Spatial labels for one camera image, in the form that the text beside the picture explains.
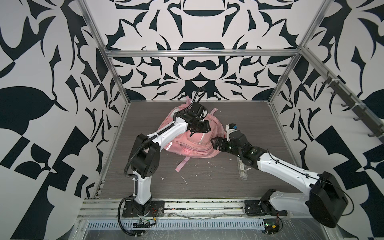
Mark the clear plastic pen case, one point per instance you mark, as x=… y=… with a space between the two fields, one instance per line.
x=242 y=169

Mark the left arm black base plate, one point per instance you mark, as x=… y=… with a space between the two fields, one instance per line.
x=133 y=209

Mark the small circuit board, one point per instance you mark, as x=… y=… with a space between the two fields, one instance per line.
x=145 y=223
x=271 y=229

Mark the left small circuit board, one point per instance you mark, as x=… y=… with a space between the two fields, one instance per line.
x=145 y=223

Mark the aluminium frame rail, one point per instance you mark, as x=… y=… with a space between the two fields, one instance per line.
x=178 y=208

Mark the black wall hook rail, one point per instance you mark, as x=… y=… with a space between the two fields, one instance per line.
x=361 y=110

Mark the white slotted cable duct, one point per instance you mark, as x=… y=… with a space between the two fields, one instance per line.
x=187 y=224

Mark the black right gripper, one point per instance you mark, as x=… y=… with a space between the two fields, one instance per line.
x=223 y=140

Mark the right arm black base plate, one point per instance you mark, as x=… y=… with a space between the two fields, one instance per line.
x=255 y=208

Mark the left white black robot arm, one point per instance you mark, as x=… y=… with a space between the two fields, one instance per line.
x=144 y=158

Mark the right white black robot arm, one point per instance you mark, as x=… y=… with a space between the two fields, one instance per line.
x=319 y=196

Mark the right small circuit board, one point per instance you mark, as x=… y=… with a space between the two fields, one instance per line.
x=271 y=229

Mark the pink student backpack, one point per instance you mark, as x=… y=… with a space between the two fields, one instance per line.
x=198 y=145

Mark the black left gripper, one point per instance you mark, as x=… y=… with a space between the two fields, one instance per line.
x=206 y=128

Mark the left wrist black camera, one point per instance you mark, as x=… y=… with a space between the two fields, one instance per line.
x=197 y=110

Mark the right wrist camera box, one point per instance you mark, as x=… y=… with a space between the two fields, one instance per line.
x=230 y=128

